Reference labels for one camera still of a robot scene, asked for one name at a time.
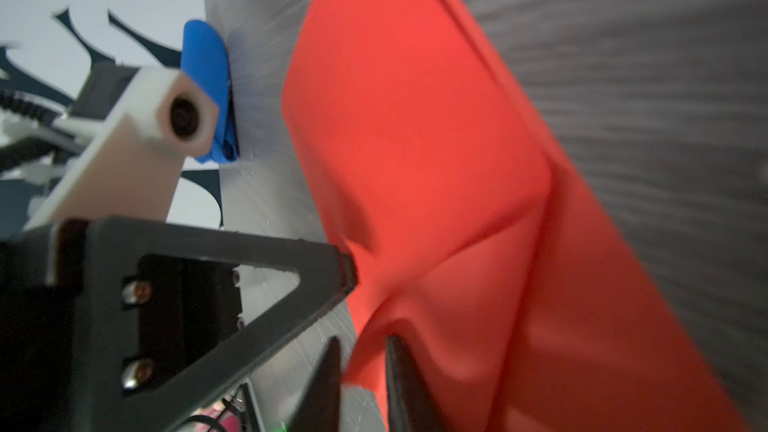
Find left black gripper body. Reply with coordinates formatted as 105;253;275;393
1;242;78;431

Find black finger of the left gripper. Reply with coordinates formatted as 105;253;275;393
51;217;357;431

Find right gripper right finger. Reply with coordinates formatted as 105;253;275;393
385;335;448;432

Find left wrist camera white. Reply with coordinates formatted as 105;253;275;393
24;67;219;230

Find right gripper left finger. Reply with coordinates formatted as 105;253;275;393
287;337;342;432

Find red square paper sheet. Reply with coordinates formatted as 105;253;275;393
282;0;747;431

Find blue cloth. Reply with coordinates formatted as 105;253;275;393
180;19;239;164

